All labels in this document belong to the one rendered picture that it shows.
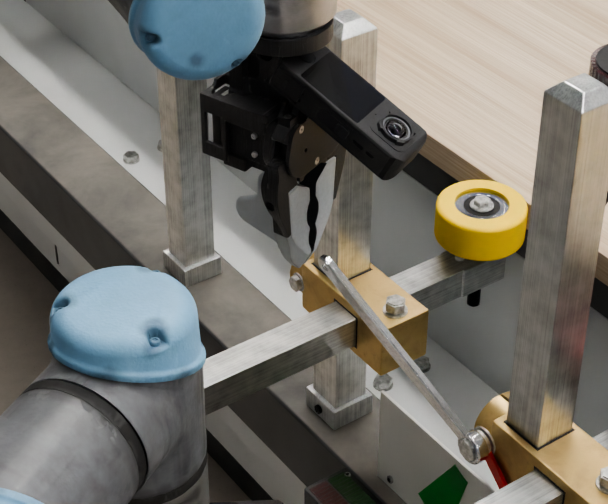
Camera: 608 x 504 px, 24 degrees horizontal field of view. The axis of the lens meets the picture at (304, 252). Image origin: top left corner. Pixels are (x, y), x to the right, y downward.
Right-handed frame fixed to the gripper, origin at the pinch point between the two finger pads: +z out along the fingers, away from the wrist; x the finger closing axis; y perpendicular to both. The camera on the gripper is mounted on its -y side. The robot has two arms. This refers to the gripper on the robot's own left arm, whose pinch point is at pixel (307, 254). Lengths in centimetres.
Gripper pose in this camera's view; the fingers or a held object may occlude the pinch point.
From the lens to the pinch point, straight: 113.4
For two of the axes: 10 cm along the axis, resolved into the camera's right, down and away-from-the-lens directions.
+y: -8.2, -3.4, 4.6
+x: -5.7, 4.9, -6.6
